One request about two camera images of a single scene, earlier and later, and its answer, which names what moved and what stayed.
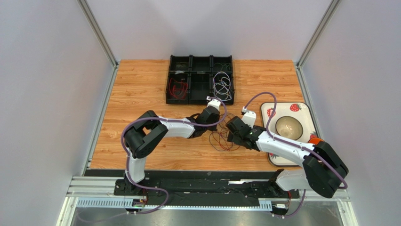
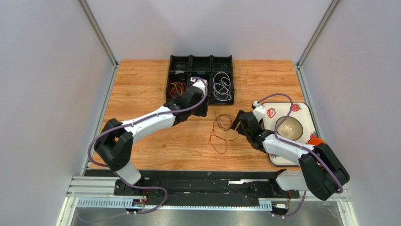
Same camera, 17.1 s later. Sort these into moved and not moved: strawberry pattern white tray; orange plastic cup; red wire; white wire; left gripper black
Moved: left gripper black
Not moved: strawberry pattern white tray; orange plastic cup; white wire; red wire
